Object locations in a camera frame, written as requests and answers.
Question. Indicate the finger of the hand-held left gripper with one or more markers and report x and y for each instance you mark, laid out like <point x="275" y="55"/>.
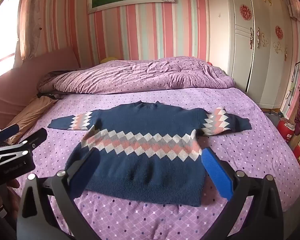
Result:
<point x="8" y="132"/>
<point x="36" y="137"/>

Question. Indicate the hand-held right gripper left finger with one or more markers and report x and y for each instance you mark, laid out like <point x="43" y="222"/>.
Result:
<point x="86" y="170"/>

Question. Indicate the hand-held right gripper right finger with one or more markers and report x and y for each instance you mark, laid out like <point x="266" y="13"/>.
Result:
<point x="217" y="175"/>

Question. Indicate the navy diamond-pattern knit sweater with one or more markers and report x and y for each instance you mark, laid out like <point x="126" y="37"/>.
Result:
<point x="145" y="120"/>

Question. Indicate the person's left hand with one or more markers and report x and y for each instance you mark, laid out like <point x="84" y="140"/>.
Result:
<point x="14" y="183"/>

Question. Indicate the tan pillow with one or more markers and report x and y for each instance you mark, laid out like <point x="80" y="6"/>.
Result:
<point x="32" y="112"/>

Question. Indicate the pink padded headboard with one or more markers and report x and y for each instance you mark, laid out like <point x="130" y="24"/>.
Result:
<point x="40" y="65"/>

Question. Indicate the purple dotted bed sheet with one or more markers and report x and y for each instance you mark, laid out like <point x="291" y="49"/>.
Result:
<point x="240" y="100"/>

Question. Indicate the red fire extinguisher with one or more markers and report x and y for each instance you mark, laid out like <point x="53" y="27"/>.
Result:
<point x="286" y="130"/>

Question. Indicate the bright window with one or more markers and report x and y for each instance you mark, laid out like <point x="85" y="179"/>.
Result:
<point x="2" y="30"/>

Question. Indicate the yellow round object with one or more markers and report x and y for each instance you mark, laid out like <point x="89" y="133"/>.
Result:
<point x="109" y="60"/>

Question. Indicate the purple dotted quilt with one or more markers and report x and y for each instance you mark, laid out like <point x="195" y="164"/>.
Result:
<point x="140" y="75"/>

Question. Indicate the small red object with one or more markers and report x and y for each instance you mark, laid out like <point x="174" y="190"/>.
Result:
<point x="210" y="63"/>

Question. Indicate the white wardrobe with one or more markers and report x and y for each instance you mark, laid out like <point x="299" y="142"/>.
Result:
<point x="240" y="55"/>

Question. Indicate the red paper-cut decoration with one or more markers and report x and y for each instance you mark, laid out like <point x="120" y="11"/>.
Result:
<point x="279" y="32"/>
<point x="245" y="12"/>

